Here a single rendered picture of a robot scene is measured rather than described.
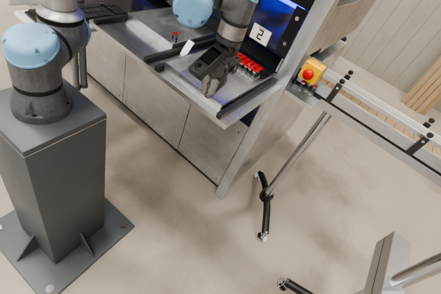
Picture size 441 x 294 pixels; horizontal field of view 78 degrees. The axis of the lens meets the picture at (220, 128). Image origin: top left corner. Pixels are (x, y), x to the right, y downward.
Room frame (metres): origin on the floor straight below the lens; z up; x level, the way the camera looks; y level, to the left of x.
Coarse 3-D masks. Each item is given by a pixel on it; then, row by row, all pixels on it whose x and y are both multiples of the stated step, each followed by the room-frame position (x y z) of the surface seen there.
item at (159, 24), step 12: (132, 12) 1.04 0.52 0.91; (144, 12) 1.10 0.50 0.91; (156, 12) 1.17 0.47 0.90; (168, 12) 1.24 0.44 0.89; (144, 24) 0.99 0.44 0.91; (156, 24) 1.09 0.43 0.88; (168, 24) 1.14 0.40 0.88; (180, 24) 1.19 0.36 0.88; (156, 36) 0.96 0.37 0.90; (168, 36) 1.03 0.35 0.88; (180, 36) 1.08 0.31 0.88; (192, 36) 1.12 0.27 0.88; (204, 36) 1.10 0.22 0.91; (168, 48) 0.93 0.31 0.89
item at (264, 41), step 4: (256, 24) 1.10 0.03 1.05; (252, 28) 1.10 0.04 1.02; (256, 28) 1.09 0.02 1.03; (260, 28) 1.09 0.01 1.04; (252, 32) 1.10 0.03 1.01; (256, 32) 1.09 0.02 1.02; (260, 32) 1.09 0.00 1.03; (264, 32) 1.08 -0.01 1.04; (268, 32) 1.07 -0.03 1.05; (252, 36) 1.10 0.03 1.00; (256, 36) 1.09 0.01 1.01; (260, 36) 1.08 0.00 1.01; (264, 36) 1.08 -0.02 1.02; (268, 36) 1.07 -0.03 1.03; (256, 40) 1.09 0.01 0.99; (264, 40) 1.07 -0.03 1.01; (264, 44) 1.07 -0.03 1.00
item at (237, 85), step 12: (180, 60) 0.86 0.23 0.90; (192, 60) 0.92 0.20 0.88; (168, 72) 0.78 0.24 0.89; (180, 72) 0.82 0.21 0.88; (192, 84) 0.74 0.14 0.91; (228, 84) 0.87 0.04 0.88; (240, 84) 0.90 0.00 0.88; (252, 84) 0.94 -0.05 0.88; (204, 96) 0.72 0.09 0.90; (216, 96) 0.77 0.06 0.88; (228, 96) 0.80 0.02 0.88; (240, 96) 0.79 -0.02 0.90; (216, 108) 0.69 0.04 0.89
